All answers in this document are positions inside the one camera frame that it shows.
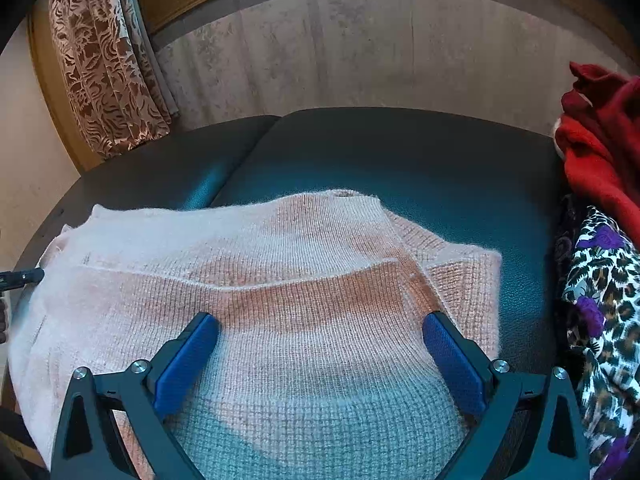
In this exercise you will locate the brown floral curtain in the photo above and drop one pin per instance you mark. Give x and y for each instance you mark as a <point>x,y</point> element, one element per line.
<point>105,70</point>

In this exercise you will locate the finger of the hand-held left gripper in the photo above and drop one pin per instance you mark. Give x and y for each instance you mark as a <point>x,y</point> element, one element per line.
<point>22,277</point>

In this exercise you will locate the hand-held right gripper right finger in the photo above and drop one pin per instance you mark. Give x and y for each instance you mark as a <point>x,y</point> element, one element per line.
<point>447,360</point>

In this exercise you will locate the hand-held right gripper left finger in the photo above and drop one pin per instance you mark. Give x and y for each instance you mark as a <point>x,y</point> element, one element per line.
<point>192,355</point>

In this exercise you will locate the red fleece garment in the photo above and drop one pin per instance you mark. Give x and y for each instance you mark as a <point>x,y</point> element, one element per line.
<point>600,160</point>

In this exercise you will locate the leopard print floral garment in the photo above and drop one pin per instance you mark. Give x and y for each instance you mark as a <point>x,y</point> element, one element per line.
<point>610,285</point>

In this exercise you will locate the pink knit sweater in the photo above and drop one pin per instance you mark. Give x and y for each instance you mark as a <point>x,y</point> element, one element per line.
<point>300,270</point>

